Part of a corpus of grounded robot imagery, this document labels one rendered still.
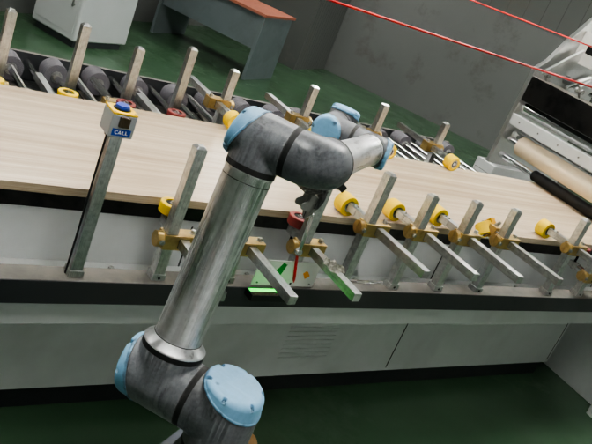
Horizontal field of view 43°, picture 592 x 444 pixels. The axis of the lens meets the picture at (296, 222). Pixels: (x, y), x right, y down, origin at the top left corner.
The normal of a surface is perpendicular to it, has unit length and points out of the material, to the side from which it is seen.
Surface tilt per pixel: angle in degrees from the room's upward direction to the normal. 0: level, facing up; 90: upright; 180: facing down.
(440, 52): 90
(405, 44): 90
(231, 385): 5
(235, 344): 90
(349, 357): 90
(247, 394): 5
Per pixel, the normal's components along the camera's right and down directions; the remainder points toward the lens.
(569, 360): -0.80, -0.08
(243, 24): -0.43, 0.19
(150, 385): -0.21, 0.10
